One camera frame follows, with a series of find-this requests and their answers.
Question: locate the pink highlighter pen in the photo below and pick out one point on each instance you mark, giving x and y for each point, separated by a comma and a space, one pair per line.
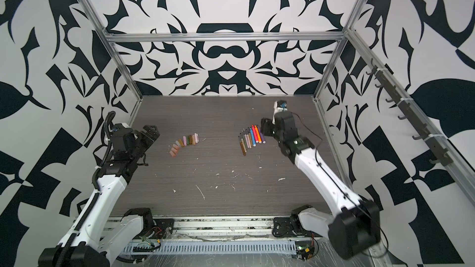
253, 132

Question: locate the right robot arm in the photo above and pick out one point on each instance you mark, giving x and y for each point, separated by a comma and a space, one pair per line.
339, 198

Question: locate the tan cap brown pen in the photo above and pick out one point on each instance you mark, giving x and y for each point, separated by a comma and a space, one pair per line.
243, 152

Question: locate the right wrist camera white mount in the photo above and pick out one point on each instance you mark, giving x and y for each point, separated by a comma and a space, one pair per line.
279, 106

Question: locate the purple highlighter pen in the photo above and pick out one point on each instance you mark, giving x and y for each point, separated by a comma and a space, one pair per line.
262, 137

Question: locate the blue highlighter pen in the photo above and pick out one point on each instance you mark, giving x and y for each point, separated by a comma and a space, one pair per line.
252, 139

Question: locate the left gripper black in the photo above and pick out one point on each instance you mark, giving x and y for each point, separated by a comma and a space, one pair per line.
149, 141

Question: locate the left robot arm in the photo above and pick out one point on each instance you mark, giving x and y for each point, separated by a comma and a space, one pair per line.
84, 245

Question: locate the pink slim pen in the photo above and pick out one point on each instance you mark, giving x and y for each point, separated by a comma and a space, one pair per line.
246, 139

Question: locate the gold cap green pen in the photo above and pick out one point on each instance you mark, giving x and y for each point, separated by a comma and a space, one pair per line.
243, 141

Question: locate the aluminium front rail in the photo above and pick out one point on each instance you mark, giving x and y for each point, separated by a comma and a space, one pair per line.
222, 226

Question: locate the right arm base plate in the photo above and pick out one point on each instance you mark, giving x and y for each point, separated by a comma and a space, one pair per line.
285, 227

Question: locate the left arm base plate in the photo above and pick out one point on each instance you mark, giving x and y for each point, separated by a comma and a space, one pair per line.
161, 229

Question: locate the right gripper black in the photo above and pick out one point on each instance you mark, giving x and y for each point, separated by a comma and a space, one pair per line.
266, 126

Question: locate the small circuit board right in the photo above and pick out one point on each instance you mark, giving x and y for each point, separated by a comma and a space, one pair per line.
305, 252

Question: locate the brown cap beige pen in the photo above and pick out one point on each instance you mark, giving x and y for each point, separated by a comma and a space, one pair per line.
248, 135

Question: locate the orange highlighter pen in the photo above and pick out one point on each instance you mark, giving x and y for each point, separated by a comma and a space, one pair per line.
258, 134

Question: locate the white slotted cable duct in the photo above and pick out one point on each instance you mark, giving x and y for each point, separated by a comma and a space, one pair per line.
214, 248

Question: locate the wall hook rail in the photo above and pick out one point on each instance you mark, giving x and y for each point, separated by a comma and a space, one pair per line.
413, 114

